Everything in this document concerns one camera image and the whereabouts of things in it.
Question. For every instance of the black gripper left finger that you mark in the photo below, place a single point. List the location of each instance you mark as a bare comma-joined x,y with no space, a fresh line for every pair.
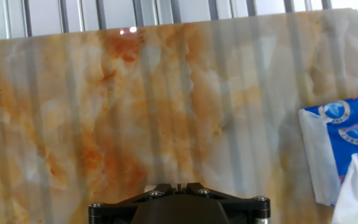
120,210

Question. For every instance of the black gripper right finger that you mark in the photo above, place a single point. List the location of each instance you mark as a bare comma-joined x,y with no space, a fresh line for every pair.
244,208

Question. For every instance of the orange marble pattern mat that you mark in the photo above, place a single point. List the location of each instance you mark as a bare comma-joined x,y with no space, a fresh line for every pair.
166,109

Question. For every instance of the blue tissue pack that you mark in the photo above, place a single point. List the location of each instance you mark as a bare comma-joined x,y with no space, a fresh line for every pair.
350,146

